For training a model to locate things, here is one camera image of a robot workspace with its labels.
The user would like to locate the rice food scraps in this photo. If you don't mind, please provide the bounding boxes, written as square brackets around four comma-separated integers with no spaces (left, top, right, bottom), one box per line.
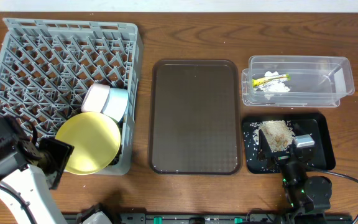
[242,120,295,157]

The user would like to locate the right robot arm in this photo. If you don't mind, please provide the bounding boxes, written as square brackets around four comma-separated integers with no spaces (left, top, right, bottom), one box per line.
[257,130,332,224]

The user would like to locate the dark brown serving tray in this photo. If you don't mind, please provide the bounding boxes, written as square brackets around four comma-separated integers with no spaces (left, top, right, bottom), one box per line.
[148,59,242,175]

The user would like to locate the pink round bowl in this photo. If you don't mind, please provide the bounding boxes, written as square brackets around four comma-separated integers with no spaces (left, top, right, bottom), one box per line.
[81,83,110,113]

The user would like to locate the black waste tray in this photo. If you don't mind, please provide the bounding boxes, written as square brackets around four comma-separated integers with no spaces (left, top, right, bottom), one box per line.
[241,113,336,174]

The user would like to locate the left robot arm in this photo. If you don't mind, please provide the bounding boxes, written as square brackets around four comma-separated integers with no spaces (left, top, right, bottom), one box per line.
[0,116,74,223]

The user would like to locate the grey plastic dish rack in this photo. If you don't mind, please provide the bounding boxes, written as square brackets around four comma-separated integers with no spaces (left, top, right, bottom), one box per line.
[0,18,144,175]

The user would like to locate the light blue round bowl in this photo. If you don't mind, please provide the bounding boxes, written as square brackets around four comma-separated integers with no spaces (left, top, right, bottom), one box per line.
[101,88,129,123]

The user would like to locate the green orange snack wrapper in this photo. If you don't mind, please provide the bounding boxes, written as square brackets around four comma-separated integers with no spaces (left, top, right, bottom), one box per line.
[252,74,291,88]

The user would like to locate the crumpled white tissue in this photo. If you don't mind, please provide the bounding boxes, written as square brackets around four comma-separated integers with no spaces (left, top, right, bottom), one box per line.
[255,71,290,100]

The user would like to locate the yellow round plate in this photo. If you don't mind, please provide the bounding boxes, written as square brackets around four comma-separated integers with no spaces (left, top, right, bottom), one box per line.
[55,112,121,175]

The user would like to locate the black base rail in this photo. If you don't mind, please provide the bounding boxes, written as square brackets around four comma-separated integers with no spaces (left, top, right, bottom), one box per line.
[63,204,353,224]

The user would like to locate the clear plastic waste bin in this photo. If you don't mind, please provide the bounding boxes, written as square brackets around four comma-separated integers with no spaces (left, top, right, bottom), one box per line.
[241,55,355,108]

